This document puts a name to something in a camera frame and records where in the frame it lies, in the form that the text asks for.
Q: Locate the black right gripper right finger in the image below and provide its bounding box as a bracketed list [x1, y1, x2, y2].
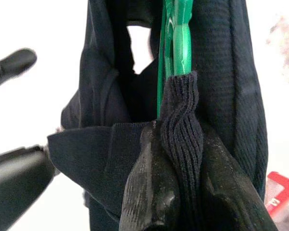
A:
[201, 139, 279, 231]

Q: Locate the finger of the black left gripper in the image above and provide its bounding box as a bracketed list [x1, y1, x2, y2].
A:
[0, 144, 56, 231]
[0, 48, 38, 90]

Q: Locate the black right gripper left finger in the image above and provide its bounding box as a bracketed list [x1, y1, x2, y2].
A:
[118, 127, 182, 231]

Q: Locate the black buttoned garment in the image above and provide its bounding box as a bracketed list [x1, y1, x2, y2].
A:
[46, 0, 270, 231]

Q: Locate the green plastic hanger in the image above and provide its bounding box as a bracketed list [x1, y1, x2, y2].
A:
[156, 0, 194, 121]

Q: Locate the red plastic stool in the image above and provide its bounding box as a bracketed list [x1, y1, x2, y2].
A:
[264, 171, 289, 217]

